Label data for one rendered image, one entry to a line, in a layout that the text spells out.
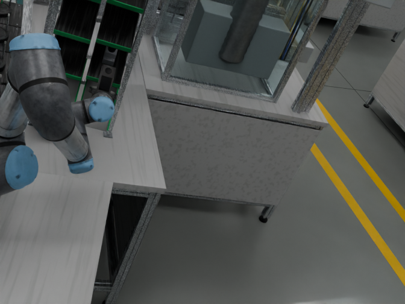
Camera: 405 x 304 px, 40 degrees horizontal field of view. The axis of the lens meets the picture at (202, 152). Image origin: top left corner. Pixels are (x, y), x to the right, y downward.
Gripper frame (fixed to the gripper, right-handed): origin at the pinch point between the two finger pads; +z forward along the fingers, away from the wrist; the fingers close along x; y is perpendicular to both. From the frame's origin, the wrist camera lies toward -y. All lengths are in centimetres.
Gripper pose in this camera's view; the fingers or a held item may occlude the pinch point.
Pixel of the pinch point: (102, 89)
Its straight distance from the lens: 207.0
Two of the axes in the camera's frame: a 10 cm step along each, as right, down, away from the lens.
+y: -2.9, 9.4, 1.7
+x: 9.4, 2.5, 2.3
